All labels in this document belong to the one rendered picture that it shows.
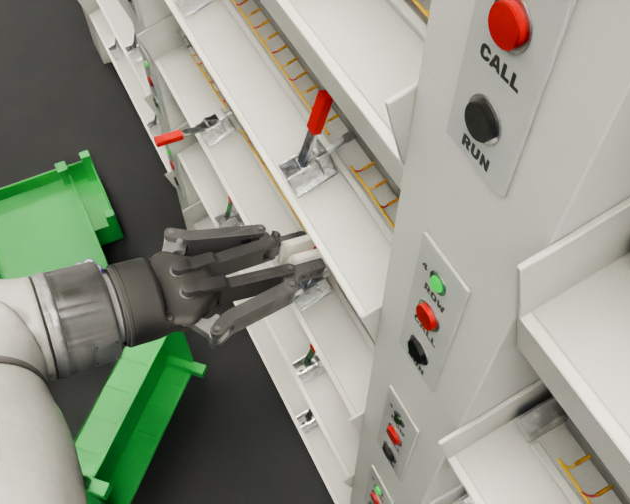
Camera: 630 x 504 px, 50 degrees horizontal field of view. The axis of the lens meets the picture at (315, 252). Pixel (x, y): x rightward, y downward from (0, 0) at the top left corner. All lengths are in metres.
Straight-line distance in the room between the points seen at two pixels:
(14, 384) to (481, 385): 0.31
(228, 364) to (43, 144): 0.74
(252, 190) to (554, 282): 0.58
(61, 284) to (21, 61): 1.44
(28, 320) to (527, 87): 0.43
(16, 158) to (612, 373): 1.56
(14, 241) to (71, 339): 0.91
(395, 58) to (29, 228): 1.16
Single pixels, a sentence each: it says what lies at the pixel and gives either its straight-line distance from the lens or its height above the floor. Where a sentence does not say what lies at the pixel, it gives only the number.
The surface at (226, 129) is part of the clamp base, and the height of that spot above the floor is 0.55.
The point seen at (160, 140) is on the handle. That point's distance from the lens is 0.87.
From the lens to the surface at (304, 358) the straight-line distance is 0.90.
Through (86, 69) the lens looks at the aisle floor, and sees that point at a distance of 1.90.
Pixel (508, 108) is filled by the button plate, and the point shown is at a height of 1.01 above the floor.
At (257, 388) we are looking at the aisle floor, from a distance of 1.29.
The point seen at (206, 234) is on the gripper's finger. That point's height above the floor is 0.65.
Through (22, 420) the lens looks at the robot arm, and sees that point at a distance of 0.48.
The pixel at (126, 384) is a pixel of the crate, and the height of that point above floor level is 0.20.
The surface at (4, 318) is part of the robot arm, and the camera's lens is 0.56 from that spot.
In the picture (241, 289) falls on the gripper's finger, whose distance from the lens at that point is 0.63.
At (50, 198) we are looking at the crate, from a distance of 1.48.
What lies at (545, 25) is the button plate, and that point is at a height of 1.05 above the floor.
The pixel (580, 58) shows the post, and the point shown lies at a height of 1.05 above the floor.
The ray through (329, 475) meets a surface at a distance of 1.07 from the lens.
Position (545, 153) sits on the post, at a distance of 0.25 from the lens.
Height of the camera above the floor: 1.18
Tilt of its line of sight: 56 degrees down
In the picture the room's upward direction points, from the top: straight up
